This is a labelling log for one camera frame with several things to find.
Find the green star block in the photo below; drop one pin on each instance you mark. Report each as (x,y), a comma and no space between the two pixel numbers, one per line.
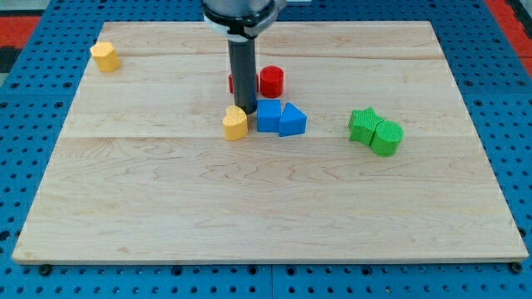
(363,124)

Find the green cylinder block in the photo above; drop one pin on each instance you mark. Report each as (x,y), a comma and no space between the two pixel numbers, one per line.
(387,138)

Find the blue triangle block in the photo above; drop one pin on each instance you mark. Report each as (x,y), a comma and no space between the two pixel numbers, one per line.
(292,121)

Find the red cylinder block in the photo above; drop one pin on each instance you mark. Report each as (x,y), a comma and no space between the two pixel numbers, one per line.
(271,81)

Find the red block behind rod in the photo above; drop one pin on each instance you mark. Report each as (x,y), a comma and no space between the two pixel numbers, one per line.
(231,83)

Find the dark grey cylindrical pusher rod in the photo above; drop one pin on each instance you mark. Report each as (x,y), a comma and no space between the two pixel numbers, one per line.
(243,72)

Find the blue cube block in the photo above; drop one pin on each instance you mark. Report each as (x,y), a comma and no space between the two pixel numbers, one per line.
(268,115)

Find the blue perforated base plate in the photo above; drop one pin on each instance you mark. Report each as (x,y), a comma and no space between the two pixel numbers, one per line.
(42,82)

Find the yellow pentagon block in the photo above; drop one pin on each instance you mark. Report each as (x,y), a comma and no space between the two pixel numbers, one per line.
(105,56)

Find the yellow heart block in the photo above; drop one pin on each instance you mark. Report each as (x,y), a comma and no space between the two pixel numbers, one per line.
(235,123)

